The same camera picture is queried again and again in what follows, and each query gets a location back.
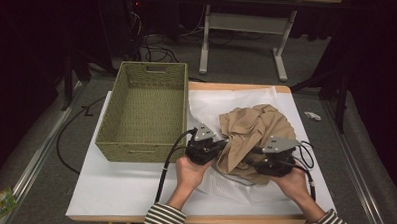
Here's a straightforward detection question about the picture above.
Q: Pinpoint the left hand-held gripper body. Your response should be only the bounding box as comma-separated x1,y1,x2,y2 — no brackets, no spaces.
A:
184,122,224,167

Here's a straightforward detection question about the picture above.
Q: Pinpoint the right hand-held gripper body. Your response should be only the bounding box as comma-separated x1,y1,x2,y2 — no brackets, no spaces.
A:
250,135,303,180

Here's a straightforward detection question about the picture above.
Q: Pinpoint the beige garment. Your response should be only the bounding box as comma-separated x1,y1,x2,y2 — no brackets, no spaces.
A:
215,102,299,187

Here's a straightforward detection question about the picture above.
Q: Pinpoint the white cloth sheet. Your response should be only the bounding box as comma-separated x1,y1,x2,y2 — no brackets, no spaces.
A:
184,83,309,208

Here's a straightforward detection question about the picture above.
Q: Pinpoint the green woven basket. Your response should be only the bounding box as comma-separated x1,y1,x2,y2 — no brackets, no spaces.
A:
94,59,190,166

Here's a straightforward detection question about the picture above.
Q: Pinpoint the person's left hand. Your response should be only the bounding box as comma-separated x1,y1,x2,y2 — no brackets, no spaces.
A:
173,155,215,203

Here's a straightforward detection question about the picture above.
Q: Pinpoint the person's right hand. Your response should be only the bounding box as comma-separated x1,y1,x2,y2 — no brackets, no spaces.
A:
268,162,315,206

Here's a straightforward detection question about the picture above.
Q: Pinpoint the crumpled white paper scrap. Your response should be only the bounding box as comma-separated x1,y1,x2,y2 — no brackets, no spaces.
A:
303,111,323,122

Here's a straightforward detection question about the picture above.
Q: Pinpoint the wooden table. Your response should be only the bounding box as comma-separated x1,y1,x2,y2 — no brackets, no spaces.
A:
68,77,335,224

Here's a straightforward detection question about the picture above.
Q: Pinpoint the white board table cover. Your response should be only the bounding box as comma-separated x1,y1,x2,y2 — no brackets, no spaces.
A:
65,83,341,224

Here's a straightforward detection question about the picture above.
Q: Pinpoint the black metal stand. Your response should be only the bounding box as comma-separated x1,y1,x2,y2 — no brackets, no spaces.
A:
60,46,94,113
288,66,351,134

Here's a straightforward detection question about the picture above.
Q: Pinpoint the right hand-held gripper black cable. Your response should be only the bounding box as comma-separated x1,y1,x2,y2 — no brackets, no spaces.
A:
290,138,320,202

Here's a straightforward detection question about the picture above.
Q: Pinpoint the hand-held gripper black cable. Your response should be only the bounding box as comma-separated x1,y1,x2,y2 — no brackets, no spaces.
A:
290,138,320,202
154,127,199,207

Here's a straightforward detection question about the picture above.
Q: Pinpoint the left hand-held gripper black cable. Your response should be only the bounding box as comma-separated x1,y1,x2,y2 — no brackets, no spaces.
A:
154,127,199,207

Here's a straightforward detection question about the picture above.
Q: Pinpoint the metal floor rail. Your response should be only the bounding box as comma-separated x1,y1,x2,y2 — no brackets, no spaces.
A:
317,99,397,224
0,78,89,224

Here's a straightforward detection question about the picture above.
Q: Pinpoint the tangle of black cables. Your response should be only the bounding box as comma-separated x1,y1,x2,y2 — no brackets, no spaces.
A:
125,8,182,64

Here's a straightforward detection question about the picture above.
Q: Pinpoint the white metal desk frame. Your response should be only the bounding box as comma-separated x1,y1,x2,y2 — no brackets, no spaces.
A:
198,0,343,85

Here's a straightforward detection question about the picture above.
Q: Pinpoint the black floor cable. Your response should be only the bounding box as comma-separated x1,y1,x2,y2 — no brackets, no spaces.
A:
54,93,107,176

